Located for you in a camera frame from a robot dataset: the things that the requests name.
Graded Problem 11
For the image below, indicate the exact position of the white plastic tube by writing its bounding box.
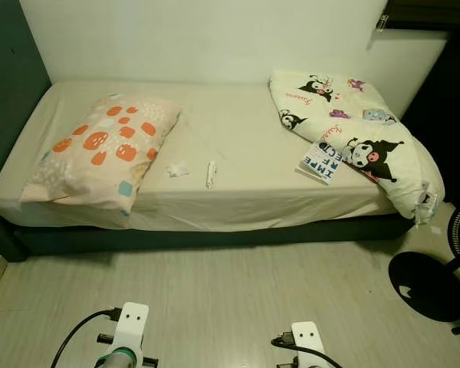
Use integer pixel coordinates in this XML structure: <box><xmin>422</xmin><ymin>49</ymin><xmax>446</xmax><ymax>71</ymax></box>
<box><xmin>205</xmin><ymin>160</ymin><xmax>218</xmax><ymax>189</ymax></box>

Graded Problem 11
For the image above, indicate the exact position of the black standing fan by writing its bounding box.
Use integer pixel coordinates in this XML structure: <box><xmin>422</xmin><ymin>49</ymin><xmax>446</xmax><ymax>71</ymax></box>
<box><xmin>389</xmin><ymin>205</ymin><xmax>460</xmax><ymax>336</ymax></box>

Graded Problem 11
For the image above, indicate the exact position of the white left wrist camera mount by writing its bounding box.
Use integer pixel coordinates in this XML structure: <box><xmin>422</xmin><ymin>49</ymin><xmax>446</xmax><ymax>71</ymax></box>
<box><xmin>113</xmin><ymin>302</ymin><xmax>150</xmax><ymax>361</ymax></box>

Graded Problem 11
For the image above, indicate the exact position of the white tissue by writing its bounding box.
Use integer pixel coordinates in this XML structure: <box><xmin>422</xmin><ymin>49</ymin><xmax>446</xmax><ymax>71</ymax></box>
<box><xmin>166</xmin><ymin>163</ymin><xmax>191</xmax><ymax>179</ymax></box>

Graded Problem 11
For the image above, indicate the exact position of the cream sheeted bed mattress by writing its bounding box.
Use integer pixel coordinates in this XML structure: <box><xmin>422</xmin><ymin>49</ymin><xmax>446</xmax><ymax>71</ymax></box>
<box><xmin>0</xmin><ymin>77</ymin><xmax>445</xmax><ymax>232</ymax></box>

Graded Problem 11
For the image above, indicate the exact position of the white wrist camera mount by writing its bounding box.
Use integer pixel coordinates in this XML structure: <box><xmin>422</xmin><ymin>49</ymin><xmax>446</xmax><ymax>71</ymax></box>
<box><xmin>113</xmin><ymin>302</ymin><xmax>150</xmax><ymax>361</ymax></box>
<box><xmin>290</xmin><ymin>321</ymin><xmax>323</xmax><ymax>368</ymax></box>

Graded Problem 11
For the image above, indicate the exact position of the dark wooden cabinet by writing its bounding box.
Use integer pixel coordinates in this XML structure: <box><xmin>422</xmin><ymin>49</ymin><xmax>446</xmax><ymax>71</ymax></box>
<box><xmin>383</xmin><ymin>0</ymin><xmax>460</xmax><ymax>223</ymax></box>

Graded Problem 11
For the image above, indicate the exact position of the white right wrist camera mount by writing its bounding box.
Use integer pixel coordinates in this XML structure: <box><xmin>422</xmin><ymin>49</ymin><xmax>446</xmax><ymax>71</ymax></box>
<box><xmin>290</xmin><ymin>321</ymin><xmax>323</xmax><ymax>368</ymax></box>

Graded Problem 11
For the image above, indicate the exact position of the teal padded headboard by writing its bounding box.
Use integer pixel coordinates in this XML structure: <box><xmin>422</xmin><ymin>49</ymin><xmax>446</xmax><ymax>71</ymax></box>
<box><xmin>0</xmin><ymin>0</ymin><xmax>53</xmax><ymax>223</ymax></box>

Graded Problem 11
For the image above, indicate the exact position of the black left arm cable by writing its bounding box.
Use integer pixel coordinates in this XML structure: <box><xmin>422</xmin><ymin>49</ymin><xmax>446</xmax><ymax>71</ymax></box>
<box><xmin>50</xmin><ymin>308</ymin><xmax>122</xmax><ymax>368</ymax></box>

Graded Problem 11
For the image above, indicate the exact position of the white book with blue letters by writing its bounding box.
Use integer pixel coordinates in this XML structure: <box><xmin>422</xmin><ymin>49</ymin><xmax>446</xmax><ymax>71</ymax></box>
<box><xmin>297</xmin><ymin>140</ymin><xmax>346</xmax><ymax>186</ymax></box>

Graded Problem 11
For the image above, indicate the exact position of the cream cartoon print comforter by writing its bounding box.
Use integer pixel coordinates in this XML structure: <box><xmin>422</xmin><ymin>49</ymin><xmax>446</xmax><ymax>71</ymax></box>
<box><xmin>268</xmin><ymin>71</ymin><xmax>445</xmax><ymax>223</ymax></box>

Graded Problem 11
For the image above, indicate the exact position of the pink pillow with orange print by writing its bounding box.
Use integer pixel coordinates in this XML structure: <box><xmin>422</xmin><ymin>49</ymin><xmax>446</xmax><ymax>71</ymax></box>
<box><xmin>21</xmin><ymin>94</ymin><xmax>182</xmax><ymax>212</ymax></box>

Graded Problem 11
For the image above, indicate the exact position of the white comforter care label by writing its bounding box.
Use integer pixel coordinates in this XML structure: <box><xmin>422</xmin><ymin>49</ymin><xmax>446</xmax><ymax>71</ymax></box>
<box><xmin>416</xmin><ymin>181</ymin><xmax>439</xmax><ymax>225</ymax></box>

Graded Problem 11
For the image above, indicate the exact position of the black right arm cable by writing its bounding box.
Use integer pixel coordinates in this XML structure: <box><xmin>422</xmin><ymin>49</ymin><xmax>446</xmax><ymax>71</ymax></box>
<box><xmin>272</xmin><ymin>334</ymin><xmax>342</xmax><ymax>368</ymax></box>

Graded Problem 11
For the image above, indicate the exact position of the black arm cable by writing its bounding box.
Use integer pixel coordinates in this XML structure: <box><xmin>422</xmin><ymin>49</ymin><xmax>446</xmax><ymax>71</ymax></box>
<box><xmin>272</xmin><ymin>334</ymin><xmax>342</xmax><ymax>368</ymax></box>
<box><xmin>50</xmin><ymin>308</ymin><xmax>122</xmax><ymax>368</ymax></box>

